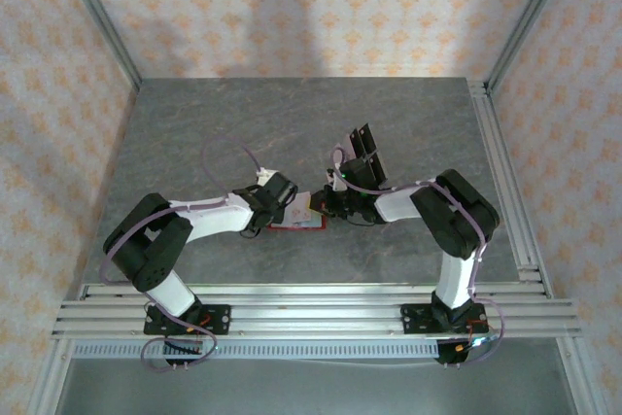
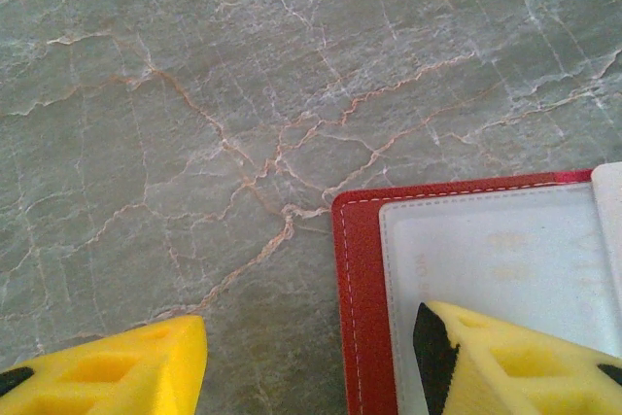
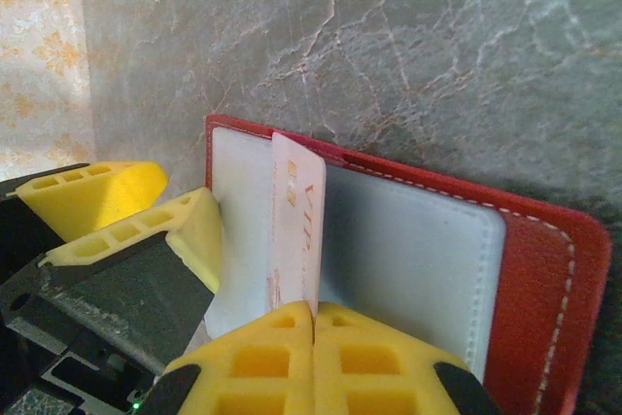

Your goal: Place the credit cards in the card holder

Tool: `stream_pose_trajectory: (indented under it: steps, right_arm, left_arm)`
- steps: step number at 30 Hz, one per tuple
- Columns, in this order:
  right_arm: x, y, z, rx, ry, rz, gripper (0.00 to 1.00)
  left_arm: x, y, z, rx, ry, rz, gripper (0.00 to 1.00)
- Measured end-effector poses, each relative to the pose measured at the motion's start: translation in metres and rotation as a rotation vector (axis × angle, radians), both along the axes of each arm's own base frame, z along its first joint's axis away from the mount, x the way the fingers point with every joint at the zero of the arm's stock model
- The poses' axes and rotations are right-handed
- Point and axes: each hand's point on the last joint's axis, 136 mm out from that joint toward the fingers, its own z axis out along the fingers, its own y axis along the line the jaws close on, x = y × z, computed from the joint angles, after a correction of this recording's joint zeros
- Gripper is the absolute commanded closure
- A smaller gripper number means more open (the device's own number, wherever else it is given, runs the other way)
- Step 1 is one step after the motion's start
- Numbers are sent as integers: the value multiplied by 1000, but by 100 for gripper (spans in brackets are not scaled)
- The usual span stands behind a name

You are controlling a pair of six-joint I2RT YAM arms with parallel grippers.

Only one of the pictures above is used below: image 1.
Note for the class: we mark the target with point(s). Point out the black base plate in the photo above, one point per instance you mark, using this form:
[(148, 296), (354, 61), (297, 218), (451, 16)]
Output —
[(413, 320), (218, 320)]

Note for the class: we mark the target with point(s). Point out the aluminium frame leg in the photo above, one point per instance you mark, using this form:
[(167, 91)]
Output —
[(48, 381), (578, 381)]

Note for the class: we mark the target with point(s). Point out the aluminium mounting rail beam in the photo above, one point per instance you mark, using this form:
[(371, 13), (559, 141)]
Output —
[(316, 318)]

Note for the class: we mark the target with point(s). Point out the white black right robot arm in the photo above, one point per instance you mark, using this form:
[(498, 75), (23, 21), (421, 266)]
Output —
[(398, 203)]

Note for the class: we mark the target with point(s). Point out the white VIP card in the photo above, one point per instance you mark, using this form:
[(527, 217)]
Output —
[(301, 208)]

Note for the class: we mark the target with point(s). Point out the grey metal shelf panel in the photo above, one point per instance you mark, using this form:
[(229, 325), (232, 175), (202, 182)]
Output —
[(316, 390)]

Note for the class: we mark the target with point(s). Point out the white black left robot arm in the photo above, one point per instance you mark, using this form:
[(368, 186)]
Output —
[(214, 218)]

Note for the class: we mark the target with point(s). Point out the black base electronics box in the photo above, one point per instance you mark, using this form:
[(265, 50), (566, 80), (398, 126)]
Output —
[(452, 354)]

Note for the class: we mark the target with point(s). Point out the black card stand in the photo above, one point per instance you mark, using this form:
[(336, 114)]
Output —
[(371, 152)]

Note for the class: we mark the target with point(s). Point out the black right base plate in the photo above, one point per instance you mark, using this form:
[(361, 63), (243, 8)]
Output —
[(413, 320)]

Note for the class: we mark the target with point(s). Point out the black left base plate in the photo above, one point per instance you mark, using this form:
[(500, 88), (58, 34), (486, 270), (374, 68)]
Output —
[(218, 320)]

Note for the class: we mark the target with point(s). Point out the aluminium side rail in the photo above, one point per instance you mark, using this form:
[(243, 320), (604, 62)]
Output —
[(500, 167)]

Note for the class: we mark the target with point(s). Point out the aluminium frame post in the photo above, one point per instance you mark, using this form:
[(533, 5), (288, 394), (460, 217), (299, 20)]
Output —
[(529, 11), (97, 11)]

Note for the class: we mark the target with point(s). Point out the grey translucent card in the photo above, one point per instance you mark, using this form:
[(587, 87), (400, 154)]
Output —
[(347, 148)]

